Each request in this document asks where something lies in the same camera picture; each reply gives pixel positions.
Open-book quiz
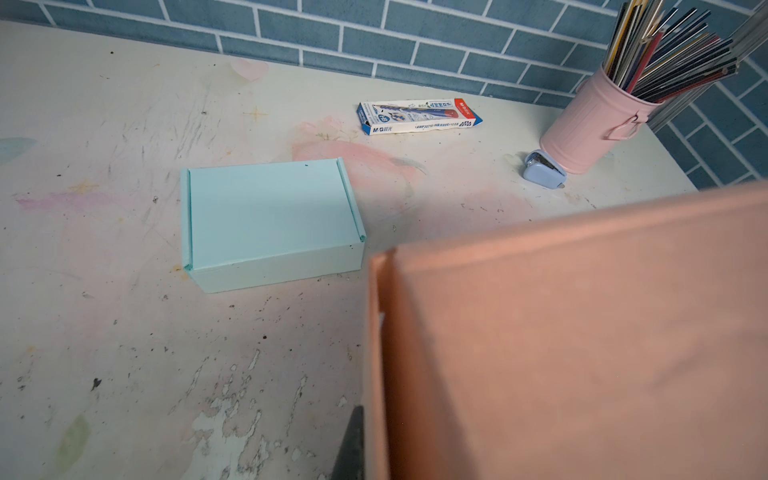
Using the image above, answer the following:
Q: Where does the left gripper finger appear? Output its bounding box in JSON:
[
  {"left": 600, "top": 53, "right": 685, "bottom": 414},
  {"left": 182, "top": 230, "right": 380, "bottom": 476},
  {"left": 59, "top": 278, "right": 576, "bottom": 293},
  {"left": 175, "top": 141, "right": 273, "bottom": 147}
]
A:
[{"left": 330, "top": 405, "right": 365, "bottom": 480}]

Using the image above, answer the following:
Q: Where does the light blue paper box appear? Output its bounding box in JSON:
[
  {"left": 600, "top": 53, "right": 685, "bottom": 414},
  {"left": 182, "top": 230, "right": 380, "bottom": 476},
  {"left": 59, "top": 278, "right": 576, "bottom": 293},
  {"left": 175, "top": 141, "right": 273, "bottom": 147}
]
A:
[{"left": 180, "top": 158, "right": 366, "bottom": 293}]

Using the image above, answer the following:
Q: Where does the pink paper box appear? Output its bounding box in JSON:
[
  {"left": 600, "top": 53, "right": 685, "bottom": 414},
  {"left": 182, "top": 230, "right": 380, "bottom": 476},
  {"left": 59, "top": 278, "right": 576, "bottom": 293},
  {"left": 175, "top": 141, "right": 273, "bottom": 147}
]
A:
[{"left": 363, "top": 182, "right": 767, "bottom": 479}]

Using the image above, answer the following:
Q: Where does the white pencil box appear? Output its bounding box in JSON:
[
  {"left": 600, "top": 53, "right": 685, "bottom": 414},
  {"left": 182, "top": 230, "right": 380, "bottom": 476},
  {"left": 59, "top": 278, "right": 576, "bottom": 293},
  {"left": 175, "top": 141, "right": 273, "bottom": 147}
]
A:
[{"left": 356, "top": 98, "right": 482, "bottom": 136}]

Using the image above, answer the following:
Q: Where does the blue small stapler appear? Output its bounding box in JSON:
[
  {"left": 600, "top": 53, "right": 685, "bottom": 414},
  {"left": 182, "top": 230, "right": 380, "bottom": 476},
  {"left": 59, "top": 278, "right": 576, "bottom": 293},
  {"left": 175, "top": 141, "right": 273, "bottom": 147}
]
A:
[{"left": 522, "top": 150, "right": 567, "bottom": 189}]

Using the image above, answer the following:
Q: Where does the pink pen cup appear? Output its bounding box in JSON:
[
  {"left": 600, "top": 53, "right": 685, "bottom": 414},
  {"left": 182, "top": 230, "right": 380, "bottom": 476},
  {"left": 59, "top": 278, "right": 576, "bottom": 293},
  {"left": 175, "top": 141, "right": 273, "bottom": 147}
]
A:
[{"left": 539, "top": 69, "right": 660, "bottom": 174}]

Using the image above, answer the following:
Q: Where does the colored pencils bundle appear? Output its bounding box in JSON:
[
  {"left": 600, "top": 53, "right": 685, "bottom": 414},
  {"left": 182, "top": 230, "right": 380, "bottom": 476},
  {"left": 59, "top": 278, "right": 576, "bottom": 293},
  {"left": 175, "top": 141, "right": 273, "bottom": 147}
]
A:
[{"left": 600, "top": 1, "right": 739, "bottom": 104}]

